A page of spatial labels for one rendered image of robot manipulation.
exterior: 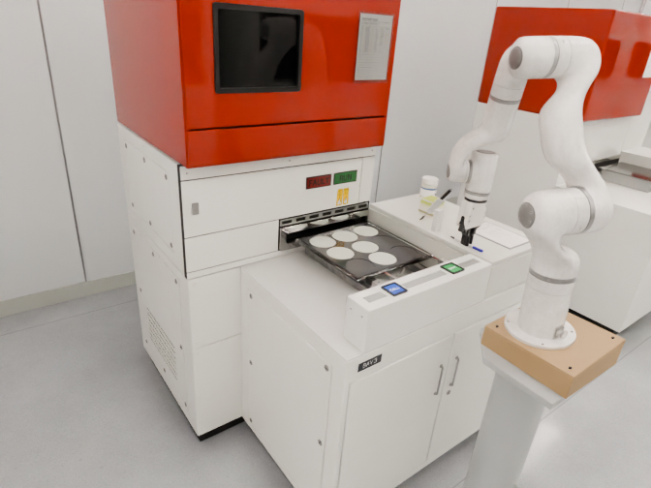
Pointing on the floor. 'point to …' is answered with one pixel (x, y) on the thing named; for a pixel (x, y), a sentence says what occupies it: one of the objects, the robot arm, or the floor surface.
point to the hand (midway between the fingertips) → (467, 239)
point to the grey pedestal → (507, 424)
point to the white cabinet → (362, 393)
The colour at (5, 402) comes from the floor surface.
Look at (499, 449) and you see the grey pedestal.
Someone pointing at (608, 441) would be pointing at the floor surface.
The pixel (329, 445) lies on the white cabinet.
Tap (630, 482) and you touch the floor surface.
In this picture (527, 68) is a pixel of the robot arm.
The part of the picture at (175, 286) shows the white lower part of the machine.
